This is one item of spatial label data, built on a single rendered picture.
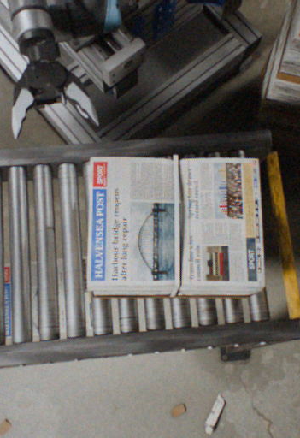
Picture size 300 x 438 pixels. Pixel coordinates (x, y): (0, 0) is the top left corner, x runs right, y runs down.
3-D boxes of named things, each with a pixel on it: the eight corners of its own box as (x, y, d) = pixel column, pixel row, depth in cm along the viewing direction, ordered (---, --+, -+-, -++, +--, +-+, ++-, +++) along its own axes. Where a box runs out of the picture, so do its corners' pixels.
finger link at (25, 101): (19, 149, 108) (39, 109, 111) (16, 135, 103) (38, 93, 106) (2, 142, 108) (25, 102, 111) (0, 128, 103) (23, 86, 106)
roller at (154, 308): (149, 159, 156) (150, 152, 151) (166, 334, 144) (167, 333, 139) (131, 161, 156) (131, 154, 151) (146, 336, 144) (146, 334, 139)
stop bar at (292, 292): (276, 153, 152) (278, 150, 150) (302, 319, 141) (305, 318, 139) (264, 154, 152) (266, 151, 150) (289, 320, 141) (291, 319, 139)
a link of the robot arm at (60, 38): (75, 52, 129) (70, 22, 118) (25, 62, 128) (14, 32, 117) (67, 20, 131) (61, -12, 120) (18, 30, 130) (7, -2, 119)
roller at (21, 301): (28, 168, 154) (25, 161, 149) (34, 346, 142) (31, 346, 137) (9, 169, 154) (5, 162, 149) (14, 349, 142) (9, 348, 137)
